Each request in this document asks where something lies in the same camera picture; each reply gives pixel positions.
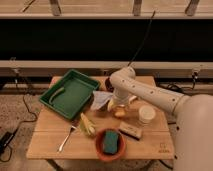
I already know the yellow corn toy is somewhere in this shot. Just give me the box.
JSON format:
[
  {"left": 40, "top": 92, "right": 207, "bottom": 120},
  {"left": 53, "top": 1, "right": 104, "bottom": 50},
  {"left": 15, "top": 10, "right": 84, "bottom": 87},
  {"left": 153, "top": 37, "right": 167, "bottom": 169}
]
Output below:
[{"left": 80, "top": 113, "right": 96, "bottom": 136}]

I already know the green bean pod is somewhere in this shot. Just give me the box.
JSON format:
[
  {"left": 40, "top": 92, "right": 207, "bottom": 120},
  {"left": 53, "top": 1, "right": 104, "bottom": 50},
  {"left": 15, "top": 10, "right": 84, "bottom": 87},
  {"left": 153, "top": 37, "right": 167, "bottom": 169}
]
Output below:
[{"left": 49, "top": 87, "right": 65, "bottom": 104}]

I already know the yellow apple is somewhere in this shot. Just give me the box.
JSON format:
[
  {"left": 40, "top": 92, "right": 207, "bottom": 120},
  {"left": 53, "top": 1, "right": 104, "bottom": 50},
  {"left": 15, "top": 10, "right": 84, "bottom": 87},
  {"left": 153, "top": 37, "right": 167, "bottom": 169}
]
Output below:
[{"left": 115, "top": 107, "right": 126, "bottom": 118}]

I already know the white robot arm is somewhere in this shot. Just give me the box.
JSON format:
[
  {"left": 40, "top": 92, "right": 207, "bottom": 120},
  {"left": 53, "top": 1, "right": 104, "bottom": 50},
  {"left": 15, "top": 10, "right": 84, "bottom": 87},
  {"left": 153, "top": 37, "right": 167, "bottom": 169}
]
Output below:
[{"left": 109, "top": 67, "right": 213, "bottom": 171}]

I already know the white plastic cup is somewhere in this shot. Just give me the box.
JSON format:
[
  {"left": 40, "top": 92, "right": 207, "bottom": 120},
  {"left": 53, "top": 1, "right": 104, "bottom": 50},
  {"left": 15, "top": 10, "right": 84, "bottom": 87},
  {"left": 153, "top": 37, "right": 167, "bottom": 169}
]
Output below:
[{"left": 139, "top": 105, "right": 156, "bottom": 124}]

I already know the silver fork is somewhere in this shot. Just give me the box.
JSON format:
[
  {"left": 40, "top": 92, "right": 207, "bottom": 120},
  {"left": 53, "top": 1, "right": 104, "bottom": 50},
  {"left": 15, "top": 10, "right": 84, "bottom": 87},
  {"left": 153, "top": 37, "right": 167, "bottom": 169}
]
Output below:
[{"left": 58, "top": 125, "right": 77, "bottom": 152}]

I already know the black power adapter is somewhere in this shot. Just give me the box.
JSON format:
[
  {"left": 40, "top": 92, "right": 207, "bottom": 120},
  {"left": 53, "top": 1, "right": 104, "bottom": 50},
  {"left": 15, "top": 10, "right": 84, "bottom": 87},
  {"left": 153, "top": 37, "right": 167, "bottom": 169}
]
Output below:
[{"left": 0, "top": 132, "right": 15, "bottom": 155}]

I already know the grey crumpled cloth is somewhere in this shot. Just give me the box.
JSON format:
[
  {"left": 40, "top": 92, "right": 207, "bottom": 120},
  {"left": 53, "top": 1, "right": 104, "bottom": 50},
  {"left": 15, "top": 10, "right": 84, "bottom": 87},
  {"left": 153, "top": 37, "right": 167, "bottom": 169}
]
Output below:
[{"left": 90, "top": 91, "right": 113, "bottom": 110}]

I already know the black cable on floor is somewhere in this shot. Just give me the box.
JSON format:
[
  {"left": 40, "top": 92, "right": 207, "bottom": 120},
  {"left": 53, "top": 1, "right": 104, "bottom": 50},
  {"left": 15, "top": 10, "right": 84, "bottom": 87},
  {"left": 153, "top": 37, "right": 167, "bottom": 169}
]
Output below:
[{"left": 0, "top": 74, "right": 39, "bottom": 163}]

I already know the dark red bowl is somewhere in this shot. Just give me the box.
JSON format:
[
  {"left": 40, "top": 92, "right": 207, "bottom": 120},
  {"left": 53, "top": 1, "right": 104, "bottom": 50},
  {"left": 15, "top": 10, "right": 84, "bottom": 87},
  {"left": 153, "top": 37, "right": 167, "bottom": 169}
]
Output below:
[{"left": 105, "top": 77, "right": 114, "bottom": 92}]

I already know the orange bowl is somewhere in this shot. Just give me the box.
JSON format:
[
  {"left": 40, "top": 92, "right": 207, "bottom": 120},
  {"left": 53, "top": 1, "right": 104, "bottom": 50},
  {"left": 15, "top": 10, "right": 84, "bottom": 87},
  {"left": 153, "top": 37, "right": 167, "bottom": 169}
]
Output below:
[{"left": 95, "top": 128, "right": 126, "bottom": 162}]

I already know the green plastic tray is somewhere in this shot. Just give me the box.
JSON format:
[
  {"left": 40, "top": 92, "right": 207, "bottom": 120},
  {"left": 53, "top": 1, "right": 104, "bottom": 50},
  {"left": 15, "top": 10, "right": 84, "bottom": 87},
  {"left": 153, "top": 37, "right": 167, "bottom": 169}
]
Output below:
[{"left": 40, "top": 69, "right": 100, "bottom": 120}]

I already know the wooden block brush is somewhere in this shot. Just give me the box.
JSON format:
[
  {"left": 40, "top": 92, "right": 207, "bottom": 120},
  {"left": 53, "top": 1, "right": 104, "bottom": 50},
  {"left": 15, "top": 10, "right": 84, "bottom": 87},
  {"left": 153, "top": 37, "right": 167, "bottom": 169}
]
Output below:
[{"left": 119, "top": 122, "right": 142, "bottom": 140}]

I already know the teal sponge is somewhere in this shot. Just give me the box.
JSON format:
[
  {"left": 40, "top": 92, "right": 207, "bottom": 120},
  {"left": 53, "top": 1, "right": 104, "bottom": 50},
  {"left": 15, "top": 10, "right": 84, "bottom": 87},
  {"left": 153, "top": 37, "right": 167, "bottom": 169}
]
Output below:
[{"left": 103, "top": 130, "right": 119, "bottom": 154}]

